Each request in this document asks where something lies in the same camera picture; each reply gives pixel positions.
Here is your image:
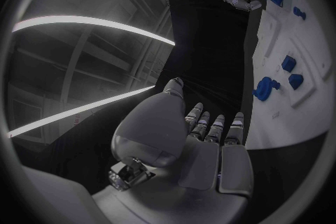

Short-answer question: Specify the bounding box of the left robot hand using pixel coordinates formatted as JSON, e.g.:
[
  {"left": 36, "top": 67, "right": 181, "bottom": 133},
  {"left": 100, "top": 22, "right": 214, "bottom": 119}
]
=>
[{"left": 91, "top": 77, "right": 255, "bottom": 224}]

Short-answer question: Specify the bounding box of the blue peg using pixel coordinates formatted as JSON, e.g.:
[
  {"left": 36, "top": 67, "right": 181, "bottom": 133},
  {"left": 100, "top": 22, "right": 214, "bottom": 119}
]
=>
[{"left": 292, "top": 6, "right": 307, "bottom": 21}]

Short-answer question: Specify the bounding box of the white task board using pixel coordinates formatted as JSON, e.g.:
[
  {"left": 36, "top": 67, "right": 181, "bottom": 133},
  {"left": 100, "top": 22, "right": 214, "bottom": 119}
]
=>
[{"left": 242, "top": 0, "right": 335, "bottom": 150}]

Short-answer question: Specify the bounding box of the blue gear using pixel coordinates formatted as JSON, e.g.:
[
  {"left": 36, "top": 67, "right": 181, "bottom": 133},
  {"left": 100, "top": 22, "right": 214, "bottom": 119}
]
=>
[{"left": 252, "top": 76, "right": 282, "bottom": 102}]

